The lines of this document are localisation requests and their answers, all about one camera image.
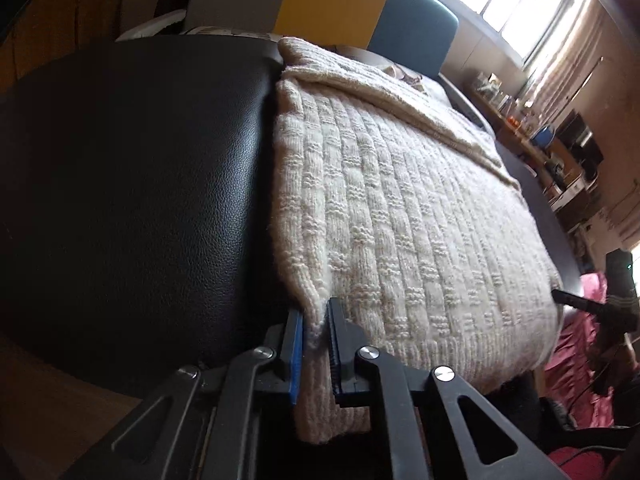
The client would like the cream knitted sweater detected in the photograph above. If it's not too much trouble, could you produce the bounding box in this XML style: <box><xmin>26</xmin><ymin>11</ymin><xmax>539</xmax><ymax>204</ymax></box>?
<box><xmin>271</xmin><ymin>37</ymin><xmax>563</xmax><ymax>443</ymax></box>

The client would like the pink garment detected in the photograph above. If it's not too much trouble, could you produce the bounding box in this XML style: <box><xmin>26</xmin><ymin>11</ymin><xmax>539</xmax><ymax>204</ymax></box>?
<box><xmin>538</xmin><ymin>274</ymin><xmax>639</xmax><ymax>479</ymax></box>

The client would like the cluttered wooden desk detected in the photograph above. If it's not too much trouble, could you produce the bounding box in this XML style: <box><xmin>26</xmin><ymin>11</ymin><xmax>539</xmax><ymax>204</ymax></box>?
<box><xmin>463</xmin><ymin>73</ymin><xmax>602</xmax><ymax>229</ymax></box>

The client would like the black leather mat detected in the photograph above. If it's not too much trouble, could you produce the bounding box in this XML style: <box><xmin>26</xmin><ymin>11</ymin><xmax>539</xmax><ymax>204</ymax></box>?
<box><xmin>1</xmin><ymin>36</ymin><xmax>580</xmax><ymax>405</ymax></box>

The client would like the pink curtain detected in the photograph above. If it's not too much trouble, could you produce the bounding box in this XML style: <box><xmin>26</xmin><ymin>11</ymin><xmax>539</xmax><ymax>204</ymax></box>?
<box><xmin>522</xmin><ymin>0</ymin><xmax>639</xmax><ymax>246</ymax></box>

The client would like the white deer print pillow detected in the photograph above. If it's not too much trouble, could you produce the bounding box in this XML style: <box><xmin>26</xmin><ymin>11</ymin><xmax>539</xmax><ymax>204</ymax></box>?
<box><xmin>329</xmin><ymin>44</ymin><xmax>495</xmax><ymax>138</ymax></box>

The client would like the grey yellow blue headboard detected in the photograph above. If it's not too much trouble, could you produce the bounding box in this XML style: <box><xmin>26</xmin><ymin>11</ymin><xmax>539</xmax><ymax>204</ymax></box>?
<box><xmin>186</xmin><ymin>0</ymin><xmax>459</xmax><ymax>77</ymax></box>

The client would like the white patterned triangle pillow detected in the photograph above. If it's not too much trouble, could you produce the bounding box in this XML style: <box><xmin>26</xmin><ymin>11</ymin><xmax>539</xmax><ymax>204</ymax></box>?
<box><xmin>116</xmin><ymin>10</ymin><xmax>281</xmax><ymax>44</ymax></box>

